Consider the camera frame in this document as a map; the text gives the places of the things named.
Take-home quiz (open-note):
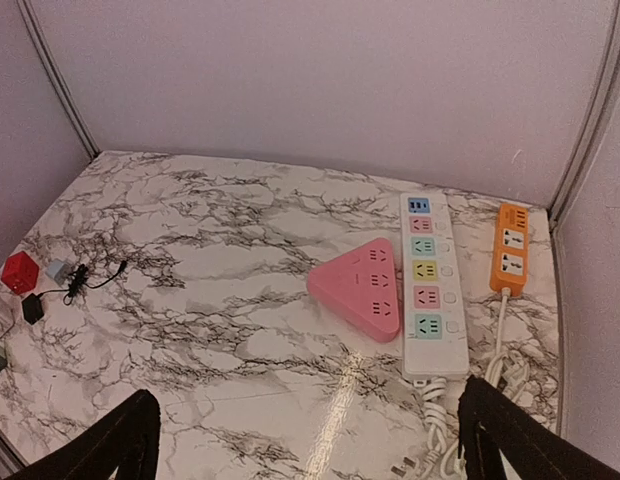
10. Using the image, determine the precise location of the orange strip white cable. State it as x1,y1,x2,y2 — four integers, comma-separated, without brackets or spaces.
484,292,532,401

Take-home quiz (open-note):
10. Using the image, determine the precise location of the red cube socket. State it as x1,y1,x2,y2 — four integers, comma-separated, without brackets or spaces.
0,251,39,295

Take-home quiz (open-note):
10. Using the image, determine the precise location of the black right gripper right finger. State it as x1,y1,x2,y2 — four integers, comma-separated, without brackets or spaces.
458,376,620,479

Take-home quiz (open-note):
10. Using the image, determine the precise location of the white multicolour power strip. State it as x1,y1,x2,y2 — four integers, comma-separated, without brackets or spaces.
400,192,470,382

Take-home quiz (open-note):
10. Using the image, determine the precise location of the light blue plug adapter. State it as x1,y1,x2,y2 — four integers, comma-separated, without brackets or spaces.
45,259,72,286

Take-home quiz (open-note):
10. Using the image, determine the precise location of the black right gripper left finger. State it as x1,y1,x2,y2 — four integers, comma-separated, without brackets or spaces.
11,389,161,479

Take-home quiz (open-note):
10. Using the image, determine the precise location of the pink triangular power strip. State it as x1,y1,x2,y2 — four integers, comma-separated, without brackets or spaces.
306,237,400,343

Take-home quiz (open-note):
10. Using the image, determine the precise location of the orange power strip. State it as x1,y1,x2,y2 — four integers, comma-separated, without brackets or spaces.
489,203,529,297

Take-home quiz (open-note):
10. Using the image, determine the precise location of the black power adapter with cable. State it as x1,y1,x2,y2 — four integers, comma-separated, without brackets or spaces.
21,260,128,325

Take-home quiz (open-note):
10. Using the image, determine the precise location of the left aluminium frame post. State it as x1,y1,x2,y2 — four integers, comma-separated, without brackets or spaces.
16,0,101,159

